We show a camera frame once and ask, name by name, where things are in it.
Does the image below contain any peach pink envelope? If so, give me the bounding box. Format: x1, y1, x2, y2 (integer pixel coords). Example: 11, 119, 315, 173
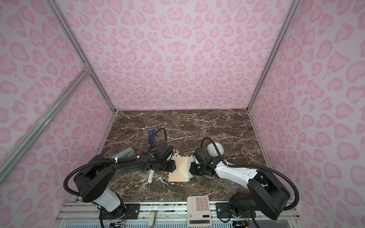
168, 157, 189, 182

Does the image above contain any white glue stick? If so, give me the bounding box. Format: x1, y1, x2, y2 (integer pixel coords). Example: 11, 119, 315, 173
147, 170, 155, 184

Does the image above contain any white letter paper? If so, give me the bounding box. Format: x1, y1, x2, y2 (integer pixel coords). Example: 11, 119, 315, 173
187, 155, 198, 180

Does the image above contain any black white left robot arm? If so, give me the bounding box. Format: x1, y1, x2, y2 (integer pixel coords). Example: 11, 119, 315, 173
64, 145, 176, 220

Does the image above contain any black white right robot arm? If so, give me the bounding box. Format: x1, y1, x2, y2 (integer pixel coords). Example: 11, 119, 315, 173
189, 148, 291, 220

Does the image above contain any small white alarm clock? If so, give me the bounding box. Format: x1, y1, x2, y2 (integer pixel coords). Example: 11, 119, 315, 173
207, 142, 224, 157

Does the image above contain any pink white calculator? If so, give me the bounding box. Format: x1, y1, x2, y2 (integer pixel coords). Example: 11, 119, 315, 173
187, 196, 212, 228

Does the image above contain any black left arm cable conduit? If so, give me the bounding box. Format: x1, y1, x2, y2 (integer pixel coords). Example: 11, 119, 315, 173
63, 128, 168, 197

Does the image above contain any white clip on rail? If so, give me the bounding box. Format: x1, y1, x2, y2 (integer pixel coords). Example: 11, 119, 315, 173
148, 211, 156, 228

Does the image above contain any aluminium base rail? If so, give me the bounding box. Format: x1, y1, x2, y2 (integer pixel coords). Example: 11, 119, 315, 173
53, 201, 303, 228

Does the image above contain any diagonal aluminium frame bar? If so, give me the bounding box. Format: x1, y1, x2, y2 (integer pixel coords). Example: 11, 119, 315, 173
1, 67, 90, 183

